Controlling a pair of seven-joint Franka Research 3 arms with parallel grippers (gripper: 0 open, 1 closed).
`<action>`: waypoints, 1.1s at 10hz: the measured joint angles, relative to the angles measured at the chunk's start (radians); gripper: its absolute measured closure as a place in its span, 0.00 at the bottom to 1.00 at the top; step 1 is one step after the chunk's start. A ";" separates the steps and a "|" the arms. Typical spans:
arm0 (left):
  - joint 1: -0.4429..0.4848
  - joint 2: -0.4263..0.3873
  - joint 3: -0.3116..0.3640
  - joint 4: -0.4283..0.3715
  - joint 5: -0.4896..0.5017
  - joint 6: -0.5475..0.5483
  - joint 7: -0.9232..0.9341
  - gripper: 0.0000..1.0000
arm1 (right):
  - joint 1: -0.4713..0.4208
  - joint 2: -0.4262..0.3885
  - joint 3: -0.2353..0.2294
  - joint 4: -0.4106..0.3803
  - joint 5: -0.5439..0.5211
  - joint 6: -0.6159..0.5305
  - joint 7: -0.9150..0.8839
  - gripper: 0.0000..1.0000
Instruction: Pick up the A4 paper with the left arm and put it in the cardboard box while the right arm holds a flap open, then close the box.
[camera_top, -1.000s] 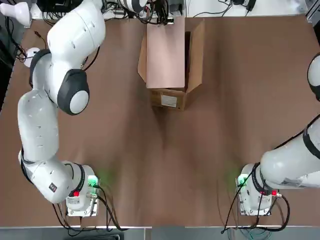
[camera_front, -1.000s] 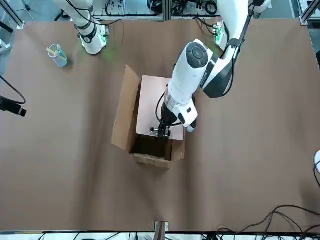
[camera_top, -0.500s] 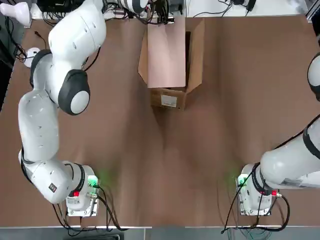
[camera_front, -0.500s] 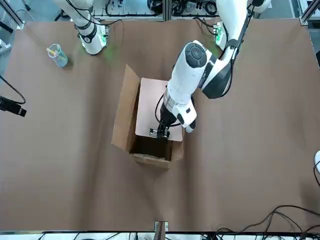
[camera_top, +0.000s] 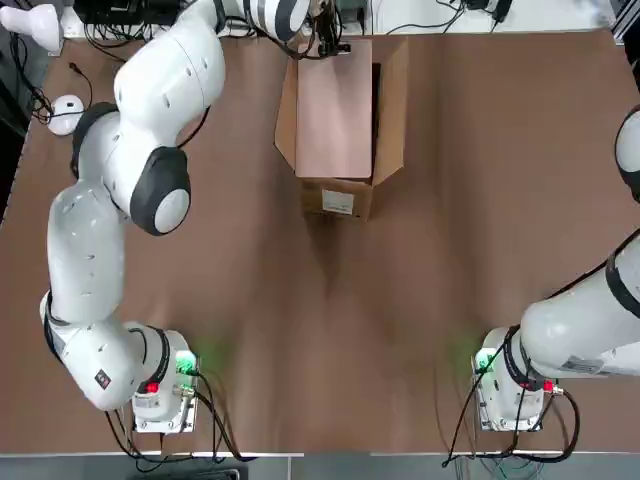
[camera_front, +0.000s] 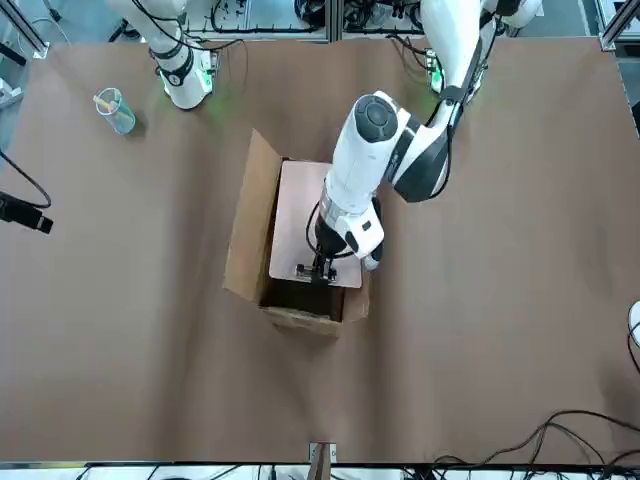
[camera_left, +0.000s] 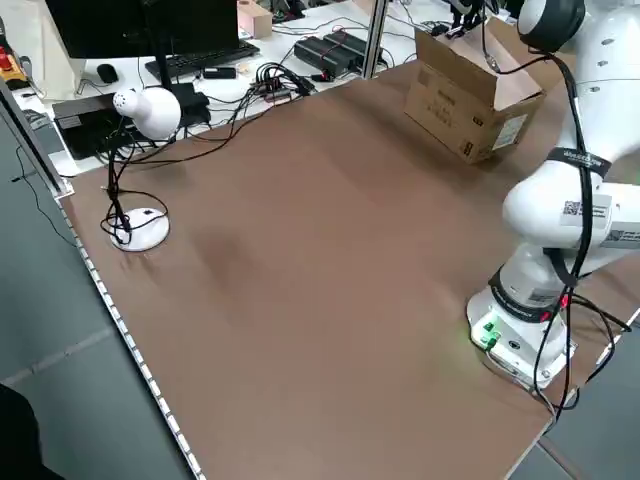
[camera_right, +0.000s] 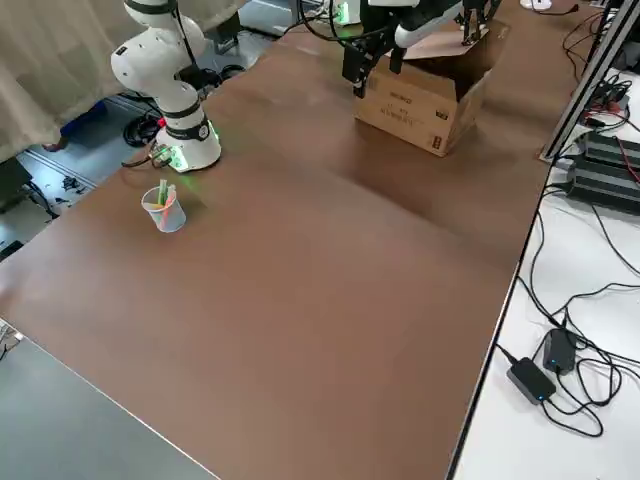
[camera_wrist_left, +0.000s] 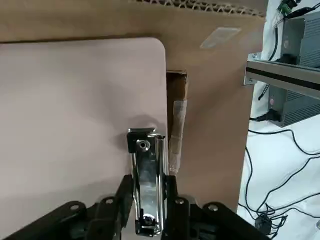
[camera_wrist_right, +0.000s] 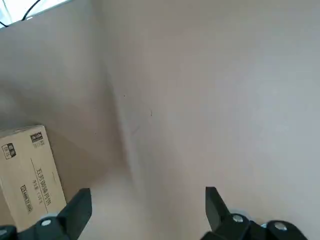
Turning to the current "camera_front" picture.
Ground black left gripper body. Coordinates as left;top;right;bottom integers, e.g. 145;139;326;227
310;220;352;260

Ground brown cardboard box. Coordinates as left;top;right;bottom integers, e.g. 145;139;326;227
222;128;372;346

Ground clear plastic cup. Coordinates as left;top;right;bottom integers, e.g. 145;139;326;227
93;87;137;135

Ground white desk lamp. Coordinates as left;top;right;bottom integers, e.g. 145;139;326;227
627;299;640;351

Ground aluminium corner profile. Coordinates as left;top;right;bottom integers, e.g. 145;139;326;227
0;0;51;60
599;0;640;51

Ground aluminium frame post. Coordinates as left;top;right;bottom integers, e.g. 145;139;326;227
307;440;338;480

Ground aluminium frame upright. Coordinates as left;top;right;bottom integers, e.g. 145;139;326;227
324;0;344;44

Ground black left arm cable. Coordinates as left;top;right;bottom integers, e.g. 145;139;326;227
424;14;499;131

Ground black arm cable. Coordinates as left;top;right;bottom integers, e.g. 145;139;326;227
0;147;54;209
424;14;499;131

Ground thick black cable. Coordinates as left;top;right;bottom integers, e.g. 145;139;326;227
429;409;640;469

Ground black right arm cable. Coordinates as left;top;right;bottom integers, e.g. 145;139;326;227
0;147;54;209

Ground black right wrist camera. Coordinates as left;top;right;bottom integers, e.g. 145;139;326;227
0;192;55;237

